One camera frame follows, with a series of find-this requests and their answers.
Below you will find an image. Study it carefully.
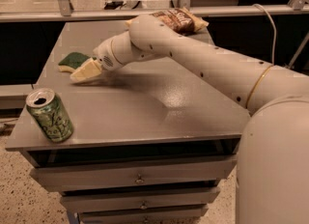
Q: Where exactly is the brown chip bag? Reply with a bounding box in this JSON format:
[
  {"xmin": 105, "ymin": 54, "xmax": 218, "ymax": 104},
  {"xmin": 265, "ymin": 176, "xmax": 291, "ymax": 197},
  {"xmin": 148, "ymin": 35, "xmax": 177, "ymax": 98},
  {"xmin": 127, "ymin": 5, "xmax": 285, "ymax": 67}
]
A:
[{"xmin": 126, "ymin": 8, "xmax": 209, "ymax": 34}]

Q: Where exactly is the top grey drawer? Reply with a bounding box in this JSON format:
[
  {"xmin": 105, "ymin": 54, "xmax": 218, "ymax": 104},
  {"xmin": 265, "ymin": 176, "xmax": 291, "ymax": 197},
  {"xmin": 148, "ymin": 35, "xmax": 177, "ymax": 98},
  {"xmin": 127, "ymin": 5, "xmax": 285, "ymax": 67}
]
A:
[{"xmin": 30, "ymin": 155, "xmax": 238, "ymax": 192}]

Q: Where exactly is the grey drawer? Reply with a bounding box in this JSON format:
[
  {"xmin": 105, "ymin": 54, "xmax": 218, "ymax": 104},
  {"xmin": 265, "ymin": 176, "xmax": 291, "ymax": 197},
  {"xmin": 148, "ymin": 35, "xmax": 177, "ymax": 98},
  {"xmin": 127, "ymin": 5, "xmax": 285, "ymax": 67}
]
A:
[
  {"xmin": 80, "ymin": 205, "xmax": 208, "ymax": 224},
  {"xmin": 30, "ymin": 155, "xmax": 238, "ymax": 192},
  {"xmin": 61, "ymin": 187, "xmax": 220, "ymax": 212}
]

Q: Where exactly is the green and yellow sponge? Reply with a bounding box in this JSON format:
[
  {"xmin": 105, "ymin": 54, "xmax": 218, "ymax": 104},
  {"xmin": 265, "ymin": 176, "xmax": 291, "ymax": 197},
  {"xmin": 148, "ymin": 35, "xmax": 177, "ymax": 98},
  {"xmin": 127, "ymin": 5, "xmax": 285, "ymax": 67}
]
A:
[{"xmin": 58, "ymin": 52, "xmax": 89, "ymax": 72}]

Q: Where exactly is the grey drawer cabinet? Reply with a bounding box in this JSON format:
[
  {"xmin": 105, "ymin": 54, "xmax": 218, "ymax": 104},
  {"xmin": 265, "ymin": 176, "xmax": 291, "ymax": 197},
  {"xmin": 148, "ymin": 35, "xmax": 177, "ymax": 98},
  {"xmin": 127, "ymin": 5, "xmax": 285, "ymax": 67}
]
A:
[{"xmin": 5, "ymin": 19, "xmax": 251, "ymax": 224}]

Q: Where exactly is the green soda can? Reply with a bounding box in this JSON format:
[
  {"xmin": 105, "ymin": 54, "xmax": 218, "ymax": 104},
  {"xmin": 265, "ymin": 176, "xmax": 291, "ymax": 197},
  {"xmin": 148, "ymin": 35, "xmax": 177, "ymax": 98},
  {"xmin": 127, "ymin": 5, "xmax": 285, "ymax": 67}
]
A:
[{"xmin": 26, "ymin": 88, "xmax": 73, "ymax": 143}]

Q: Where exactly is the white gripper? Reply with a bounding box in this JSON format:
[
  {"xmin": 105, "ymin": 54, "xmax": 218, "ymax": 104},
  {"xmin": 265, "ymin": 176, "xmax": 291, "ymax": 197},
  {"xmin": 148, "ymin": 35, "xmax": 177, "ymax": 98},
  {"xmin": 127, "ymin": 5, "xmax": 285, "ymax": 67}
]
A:
[{"xmin": 70, "ymin": 38, "xmax": 124, "ymax": 83}]

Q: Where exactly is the middle grey drawer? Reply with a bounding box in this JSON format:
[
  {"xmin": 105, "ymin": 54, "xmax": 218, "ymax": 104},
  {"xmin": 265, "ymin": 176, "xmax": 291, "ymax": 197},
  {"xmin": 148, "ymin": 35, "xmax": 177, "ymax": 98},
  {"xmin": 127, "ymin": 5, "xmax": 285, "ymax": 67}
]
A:
[{"xmin": 61, "ymin": 187, "xmax": 220, "ymax": 212}]

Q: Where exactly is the metal railing frame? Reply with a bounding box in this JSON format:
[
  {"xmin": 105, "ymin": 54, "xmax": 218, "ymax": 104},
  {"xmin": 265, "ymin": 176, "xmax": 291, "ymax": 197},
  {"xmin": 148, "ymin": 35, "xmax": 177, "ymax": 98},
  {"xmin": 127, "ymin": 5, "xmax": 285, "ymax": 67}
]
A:
[{"xmin": 0, "ymin": 0, "xmax": 309, "ymax": 23}]

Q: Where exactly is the bottom grey drawer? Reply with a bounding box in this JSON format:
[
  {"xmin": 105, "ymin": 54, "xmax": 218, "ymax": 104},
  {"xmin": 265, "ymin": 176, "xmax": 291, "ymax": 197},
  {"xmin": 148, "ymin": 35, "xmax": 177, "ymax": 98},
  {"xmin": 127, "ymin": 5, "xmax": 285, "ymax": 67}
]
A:
[{"xmin": 80, "ymin": 205, "xmax": 208, "ymax": 224}]

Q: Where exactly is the white cable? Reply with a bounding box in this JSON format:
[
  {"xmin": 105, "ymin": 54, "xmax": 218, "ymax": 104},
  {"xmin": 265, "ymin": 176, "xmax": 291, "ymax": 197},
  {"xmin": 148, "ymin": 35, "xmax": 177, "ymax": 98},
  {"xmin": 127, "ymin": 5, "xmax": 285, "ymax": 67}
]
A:
[{"xmin": 252, "ymin": 3, "xmax": 278, "ymax": 66}]

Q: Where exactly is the small black device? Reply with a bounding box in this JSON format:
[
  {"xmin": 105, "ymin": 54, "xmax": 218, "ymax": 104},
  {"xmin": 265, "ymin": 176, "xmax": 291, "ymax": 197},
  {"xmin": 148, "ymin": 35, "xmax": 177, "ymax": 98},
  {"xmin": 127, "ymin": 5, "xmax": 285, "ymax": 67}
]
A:
[{"xmin": 104, "ymin": 0, "xmax": 125, "ymax": 10}]

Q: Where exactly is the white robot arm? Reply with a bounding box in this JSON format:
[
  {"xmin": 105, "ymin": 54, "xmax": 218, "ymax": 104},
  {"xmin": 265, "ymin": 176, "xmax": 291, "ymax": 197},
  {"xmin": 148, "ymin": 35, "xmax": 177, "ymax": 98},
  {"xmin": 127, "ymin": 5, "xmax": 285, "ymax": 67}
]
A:
[{"xmin": 71, "ymin": 14, "xmax": 309, "ymax": 224}]

